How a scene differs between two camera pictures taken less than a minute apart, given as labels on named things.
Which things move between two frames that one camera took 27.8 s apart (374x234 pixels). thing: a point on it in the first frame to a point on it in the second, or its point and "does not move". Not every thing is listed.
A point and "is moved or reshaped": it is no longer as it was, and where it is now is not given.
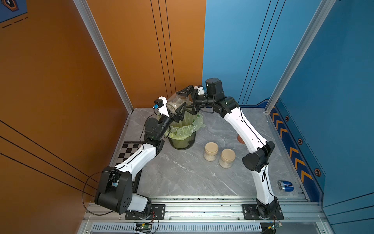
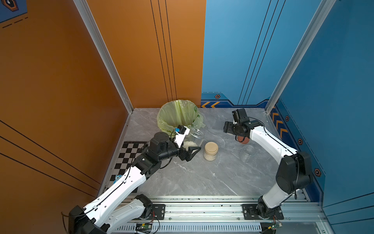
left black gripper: x=175 y=118 to x=187 y=156
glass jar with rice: x=176 y=101 is moved or reshaped
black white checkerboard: x=127 y=149 does not move
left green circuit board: x=144 y=227 does not move
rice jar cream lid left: x=211 y=148 does not move
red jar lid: x=240 y=140 does not move
